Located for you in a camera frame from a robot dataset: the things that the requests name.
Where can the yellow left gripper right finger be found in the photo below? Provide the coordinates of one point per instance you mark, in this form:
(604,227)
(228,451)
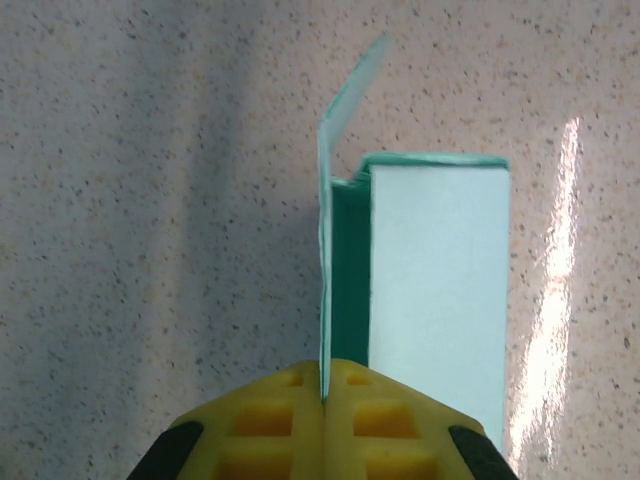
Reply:
(390,435)

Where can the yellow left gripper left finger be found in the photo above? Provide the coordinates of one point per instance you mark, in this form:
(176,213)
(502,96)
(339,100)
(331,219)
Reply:
(260,430)

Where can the light blue paper box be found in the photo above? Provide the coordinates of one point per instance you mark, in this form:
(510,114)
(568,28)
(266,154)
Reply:
(435,260)

